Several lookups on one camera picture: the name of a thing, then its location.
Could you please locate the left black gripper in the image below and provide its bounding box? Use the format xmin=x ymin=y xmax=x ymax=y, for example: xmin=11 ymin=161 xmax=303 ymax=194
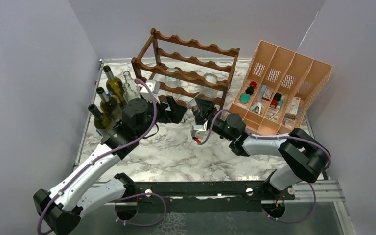
xmin=136 ymin=95 xmax=187 ymax=138

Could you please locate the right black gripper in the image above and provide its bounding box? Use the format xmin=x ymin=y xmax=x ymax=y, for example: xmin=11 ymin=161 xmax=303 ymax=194
xmin=191 ymin=97 xmax=233 ymax=141

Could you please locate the green wine bottle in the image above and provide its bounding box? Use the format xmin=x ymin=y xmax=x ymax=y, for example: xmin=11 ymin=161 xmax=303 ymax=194
xmin=96 ymin=87 xmax=122 ymax=123
xmin=88 ymin=104 xmax=113 ymax=135
xmin=103 ymin=65 xmax=127 ymax=109

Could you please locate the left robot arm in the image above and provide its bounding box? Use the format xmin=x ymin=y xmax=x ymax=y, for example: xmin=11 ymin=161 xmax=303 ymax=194
xmin=33 ymin=96 xmax=187 ymax=235

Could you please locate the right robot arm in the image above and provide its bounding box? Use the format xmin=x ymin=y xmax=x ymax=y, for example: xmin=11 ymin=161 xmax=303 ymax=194
xmin=191 ymin=98 xmax=331 ymax=199

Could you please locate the black cap bottle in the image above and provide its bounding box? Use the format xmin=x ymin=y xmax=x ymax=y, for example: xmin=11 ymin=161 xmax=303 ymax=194
xmin=245 ymin=86 xmax=254 ymax=95

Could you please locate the red cap bottle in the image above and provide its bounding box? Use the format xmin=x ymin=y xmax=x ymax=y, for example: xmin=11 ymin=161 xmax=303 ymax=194
xmin=250 ymin=81 xmax=257 ymax=89

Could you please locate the brown wooden wine rack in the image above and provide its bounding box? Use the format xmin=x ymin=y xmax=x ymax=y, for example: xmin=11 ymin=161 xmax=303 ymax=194
xmin=132 ymin=28 xmax=240 ymax=108

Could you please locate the red bottle in organizer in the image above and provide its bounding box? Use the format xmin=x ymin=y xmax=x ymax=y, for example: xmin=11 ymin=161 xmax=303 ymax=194
xmin=270 ymin=93 xmax=282 ymax=109

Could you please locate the green round container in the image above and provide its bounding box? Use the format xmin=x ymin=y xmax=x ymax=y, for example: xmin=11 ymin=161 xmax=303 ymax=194
xmin=239 ymin=93 xmax=250 ymax=104

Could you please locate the red white box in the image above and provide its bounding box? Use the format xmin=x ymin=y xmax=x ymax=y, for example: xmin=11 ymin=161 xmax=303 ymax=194
xmin=262 ymin=86 xmax=273 ymax=101

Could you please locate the orange plastic organizer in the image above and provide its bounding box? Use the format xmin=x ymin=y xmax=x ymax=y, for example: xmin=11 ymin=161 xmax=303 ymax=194
xmin=230 ymin=41 xmax=332 ymax=135

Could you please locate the white box in organizer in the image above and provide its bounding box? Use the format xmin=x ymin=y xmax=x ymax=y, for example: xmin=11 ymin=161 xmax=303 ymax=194
xmin=285 ymin=97 xmax=301 ymax=118

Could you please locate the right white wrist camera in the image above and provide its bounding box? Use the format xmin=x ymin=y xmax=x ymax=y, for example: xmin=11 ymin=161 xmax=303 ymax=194
xmin=190 ymin=122 xmax=207 ymax=144

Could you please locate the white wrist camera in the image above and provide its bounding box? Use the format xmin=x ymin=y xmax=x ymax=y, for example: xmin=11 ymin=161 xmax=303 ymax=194
xmin=139 ymin=80 xmax=160 ymax=103
xmin=190 ymin=122 xmax=207 ymax=144

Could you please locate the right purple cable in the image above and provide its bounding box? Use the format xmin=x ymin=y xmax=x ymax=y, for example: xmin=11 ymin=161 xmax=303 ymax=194
xmin=196 ymin=109 xmax=332 ymax=224

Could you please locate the purple cable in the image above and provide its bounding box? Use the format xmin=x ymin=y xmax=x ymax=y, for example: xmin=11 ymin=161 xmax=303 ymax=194
xmin=196 ymin=109 xmax=332 ymax=224
xmin=37 ymin=78 xmax=158 ymax=235

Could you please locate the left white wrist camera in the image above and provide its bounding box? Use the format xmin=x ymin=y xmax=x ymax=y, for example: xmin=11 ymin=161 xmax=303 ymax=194
xmin=139 ymin=80 xmax=160 ymax=103

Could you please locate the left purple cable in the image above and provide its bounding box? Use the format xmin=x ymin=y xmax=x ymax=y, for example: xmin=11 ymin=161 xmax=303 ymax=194
xmin=37 ymin=78 xmax=158 ymax=235

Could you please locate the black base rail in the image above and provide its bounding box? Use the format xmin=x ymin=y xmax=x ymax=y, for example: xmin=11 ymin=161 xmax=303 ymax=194
xmin=114 ymin=181 xmax=295 ymax=216

